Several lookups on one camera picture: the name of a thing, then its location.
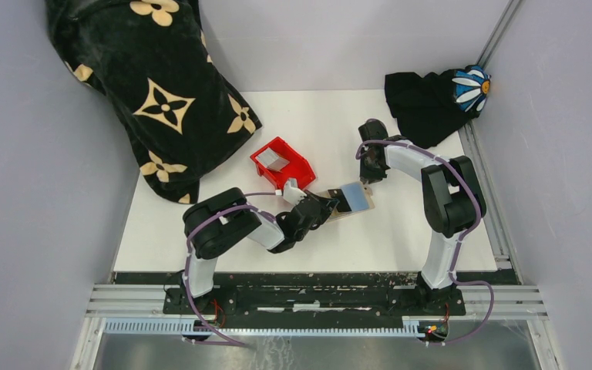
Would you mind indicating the black cloth with daisy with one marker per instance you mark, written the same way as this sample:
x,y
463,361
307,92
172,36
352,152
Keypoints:
x,y
428,109

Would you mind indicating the slotted grey cable duct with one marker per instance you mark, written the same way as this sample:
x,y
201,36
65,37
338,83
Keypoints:
x,y
185,327

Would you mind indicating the stack of credit cards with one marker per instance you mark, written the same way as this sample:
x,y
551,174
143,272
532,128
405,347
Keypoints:
x,y
272,161

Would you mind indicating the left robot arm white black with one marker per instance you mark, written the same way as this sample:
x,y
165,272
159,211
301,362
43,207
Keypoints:
x,y
213,226

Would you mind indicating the aluminium rail frame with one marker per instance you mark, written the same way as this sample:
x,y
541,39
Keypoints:
x,y
514,305

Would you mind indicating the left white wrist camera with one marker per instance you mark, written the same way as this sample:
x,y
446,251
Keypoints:
x,y
290,192

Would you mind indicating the red plastic bin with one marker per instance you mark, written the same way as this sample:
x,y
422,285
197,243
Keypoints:
x,y
298,168

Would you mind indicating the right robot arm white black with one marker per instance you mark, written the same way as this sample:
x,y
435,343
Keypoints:
x,y
453,200

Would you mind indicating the black blanket with beige flowers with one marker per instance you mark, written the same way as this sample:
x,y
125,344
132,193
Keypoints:
x,y
150,60

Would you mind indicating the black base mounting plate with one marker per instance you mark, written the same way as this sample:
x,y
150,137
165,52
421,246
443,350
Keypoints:
x,y
315,300

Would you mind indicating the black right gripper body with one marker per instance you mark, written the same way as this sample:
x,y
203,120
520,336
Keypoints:
x,y
369,170

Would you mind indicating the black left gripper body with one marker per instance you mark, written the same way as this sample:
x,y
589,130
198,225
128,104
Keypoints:
x,y
324,215

